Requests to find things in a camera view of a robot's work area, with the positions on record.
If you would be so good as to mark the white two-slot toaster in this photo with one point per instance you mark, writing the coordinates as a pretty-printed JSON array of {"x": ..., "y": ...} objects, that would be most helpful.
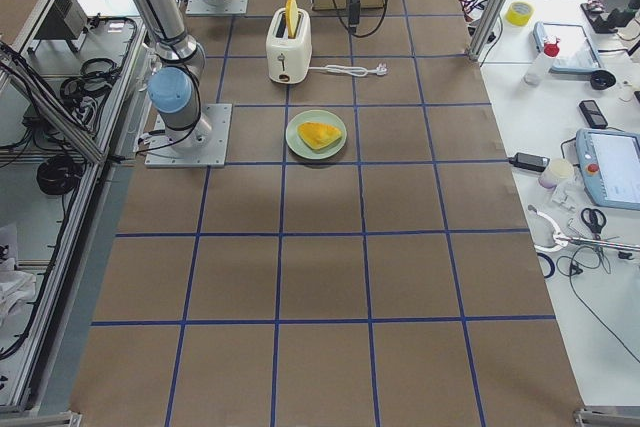
[{"x": 288, "y": 58}]

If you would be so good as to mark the bread slice in toaster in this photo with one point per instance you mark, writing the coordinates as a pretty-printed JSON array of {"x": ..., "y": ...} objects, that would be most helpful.
[{"x": 291, "y": 15}]

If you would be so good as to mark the green round plate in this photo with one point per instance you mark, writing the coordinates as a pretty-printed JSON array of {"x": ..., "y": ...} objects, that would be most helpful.
[{"x": 295, "y": 143}]

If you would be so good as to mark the golden pastry on plate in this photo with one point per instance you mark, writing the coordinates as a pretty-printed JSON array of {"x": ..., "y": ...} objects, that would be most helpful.
[{"x": 318, "y": 135}]

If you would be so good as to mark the yellow tape roll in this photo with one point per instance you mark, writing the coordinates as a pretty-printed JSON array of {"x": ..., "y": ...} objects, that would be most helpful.
[{"x": 519, "y": 13}]

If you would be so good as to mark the red-capped squeeze bottle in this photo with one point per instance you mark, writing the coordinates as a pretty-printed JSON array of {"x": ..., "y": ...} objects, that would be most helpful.
[{"x": 543, "y": 62}]

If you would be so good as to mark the blue teach pendant far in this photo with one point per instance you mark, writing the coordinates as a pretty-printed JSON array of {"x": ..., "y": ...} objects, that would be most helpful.
[{"x": 577, "y": 52}]

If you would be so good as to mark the blue teach pendant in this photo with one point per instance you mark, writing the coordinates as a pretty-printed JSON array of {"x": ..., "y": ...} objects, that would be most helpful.
[
  {"x": 577, "y": 52},
  {"x": 609, "y": 165}
]

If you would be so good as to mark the black power adapter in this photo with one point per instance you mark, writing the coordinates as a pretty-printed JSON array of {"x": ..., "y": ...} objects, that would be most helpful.
[{"x": 529, "y": 162}]

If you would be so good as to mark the black lens cap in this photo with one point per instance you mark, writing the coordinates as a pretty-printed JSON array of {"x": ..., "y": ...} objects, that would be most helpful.
[{"x": 602, "y": 79}]

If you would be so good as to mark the black phone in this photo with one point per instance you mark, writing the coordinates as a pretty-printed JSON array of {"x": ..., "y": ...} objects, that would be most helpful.
[{"x": 593, "y": 114}]

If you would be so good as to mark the white purple jar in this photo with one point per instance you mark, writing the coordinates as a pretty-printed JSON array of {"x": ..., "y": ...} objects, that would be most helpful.
[{"x": 557, "y": 171}]

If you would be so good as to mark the grey control box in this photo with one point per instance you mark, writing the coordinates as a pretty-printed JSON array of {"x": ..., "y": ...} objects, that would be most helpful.
[{"x": 65, "y": 21}]

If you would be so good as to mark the blue teach pendant near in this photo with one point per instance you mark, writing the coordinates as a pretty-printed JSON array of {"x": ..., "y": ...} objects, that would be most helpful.
[{"x": 609, "y": 165}]

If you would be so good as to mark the black scissors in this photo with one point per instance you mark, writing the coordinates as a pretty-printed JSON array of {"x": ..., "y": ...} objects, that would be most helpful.
[{"x": 595, "y": 220}]

